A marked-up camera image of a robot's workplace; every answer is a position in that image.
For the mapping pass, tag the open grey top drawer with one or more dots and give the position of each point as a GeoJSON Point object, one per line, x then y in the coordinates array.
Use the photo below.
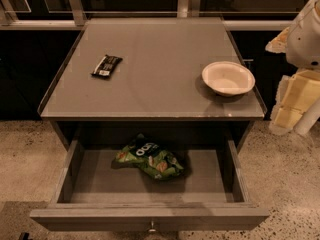
{"type": "Point", "coordinates": [93, 195]}

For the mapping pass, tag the metal railing frame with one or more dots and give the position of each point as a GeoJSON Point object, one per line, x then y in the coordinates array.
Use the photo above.
{"type": "Point", "coordinates": [238, 15]}

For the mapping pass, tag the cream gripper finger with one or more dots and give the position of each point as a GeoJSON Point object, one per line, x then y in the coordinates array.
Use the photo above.
{"type": "Point", "coordinates": [297, 103]}
{"type": "Point", "coordinates": [279, 43]}

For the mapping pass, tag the grey cabinet with counter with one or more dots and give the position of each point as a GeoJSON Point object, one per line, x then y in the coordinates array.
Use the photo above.
{"type": "Point", "coordinates": [158, 79]}

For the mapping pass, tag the white paper bowl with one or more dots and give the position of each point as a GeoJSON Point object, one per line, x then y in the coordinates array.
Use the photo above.
{"type": "Point", "coordinates": [228, 78]}

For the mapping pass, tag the green rice chip bag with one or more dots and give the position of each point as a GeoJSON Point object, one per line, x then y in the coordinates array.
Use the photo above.
{"type": "Point", "coordinates": [154, 160]}

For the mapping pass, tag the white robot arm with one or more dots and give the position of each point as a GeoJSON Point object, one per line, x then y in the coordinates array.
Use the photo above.
{"type": "Point", "coordinates": [303, 40]}

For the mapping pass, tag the metal drawer knob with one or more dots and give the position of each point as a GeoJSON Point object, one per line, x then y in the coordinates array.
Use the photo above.
{"type": "Point", "coordinates": [152, 228]}

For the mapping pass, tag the black snack bar wrapper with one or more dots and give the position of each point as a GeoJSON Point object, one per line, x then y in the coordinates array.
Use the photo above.
{"type": "Point", "coordinates": [106, 66]}

